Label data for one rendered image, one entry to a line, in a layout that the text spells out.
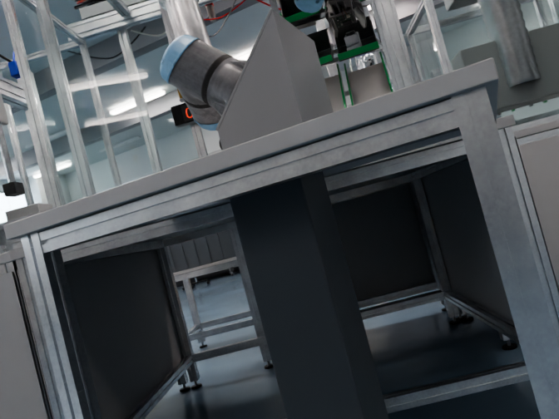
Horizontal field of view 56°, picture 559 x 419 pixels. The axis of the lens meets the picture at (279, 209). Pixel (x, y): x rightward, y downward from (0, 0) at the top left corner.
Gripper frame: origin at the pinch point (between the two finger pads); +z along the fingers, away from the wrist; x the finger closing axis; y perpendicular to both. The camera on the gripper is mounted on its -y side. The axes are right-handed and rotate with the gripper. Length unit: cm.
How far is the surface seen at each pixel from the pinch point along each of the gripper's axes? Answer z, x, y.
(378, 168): 5.7, 0.1, 48.4
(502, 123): 11, 35, 41
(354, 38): 2.6, 0.4, 2.4
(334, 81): 17.2, -10.9, 4.3
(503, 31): 73, 54, -40
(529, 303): -51, 25, 105
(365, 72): 20.2, -0.5, 2.4
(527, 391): 72, 26, 106
